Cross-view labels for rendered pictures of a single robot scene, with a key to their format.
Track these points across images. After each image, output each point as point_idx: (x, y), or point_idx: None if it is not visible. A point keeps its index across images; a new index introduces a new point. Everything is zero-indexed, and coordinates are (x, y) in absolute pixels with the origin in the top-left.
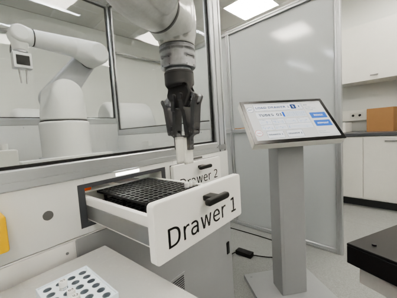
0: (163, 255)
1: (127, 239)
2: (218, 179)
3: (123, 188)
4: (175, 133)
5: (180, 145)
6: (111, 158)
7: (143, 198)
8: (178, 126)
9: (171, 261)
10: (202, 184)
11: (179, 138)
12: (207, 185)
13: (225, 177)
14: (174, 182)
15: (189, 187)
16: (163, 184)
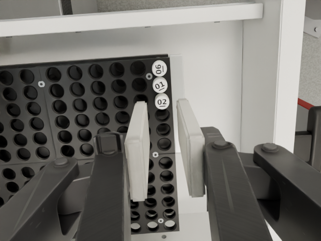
0: None
1: None
2: (284, 85)
3: (4, 199)
4: (130, 207)
5: (146, 158)
6: None
7: (146, 216)
8: (127, 213)
9: (48, 15)
10: (155, 20)
11: (145, 180)
12: (292, 150)
13: (288, 46)
14: (67, 71)
15: (165, 93)
16: (53, 105)
